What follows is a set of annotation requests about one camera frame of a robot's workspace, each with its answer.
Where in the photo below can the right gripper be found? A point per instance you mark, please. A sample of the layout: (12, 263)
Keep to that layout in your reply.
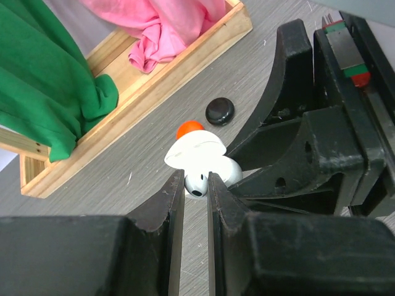
(313, 164)

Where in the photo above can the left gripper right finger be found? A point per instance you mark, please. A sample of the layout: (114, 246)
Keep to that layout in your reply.
(256, 253)

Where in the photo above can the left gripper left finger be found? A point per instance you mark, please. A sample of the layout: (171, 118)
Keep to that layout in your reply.
(134, 254)

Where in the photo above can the white earbud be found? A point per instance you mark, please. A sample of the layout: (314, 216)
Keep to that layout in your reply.
(196, 184)

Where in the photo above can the orange earbud case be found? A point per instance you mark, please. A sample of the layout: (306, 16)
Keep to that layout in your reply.
(187, 127)

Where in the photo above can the wooden clothes rack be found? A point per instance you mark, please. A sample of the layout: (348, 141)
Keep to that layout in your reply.
(139, 95)

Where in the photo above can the pink t-shirt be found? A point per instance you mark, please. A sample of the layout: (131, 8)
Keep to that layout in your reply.
(163, 28)

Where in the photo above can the green t-shirt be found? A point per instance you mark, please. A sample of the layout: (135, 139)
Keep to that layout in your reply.
(48, 92)

